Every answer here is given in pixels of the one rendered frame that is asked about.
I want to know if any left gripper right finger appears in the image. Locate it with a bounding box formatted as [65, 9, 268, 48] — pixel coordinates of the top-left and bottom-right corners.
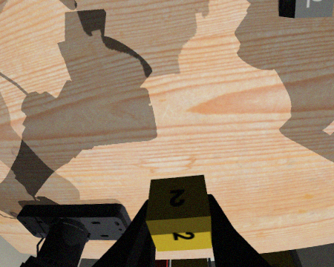
[208, 194, 271, 267]

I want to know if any yellow block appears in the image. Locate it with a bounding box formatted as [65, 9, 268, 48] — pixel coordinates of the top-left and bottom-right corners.
[145, 175, 212, 251]

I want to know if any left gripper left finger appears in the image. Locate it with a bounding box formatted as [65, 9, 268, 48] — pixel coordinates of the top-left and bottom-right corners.
[92, 200, 156, 267]

